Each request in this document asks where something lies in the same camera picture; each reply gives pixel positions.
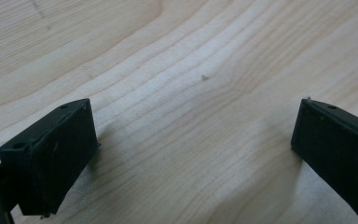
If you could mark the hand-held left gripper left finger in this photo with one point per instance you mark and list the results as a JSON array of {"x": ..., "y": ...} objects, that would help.
[{"x": 48, "y": 158}]

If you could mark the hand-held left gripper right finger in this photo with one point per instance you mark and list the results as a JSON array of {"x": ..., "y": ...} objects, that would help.
[{"x": 335, "y": 146}]

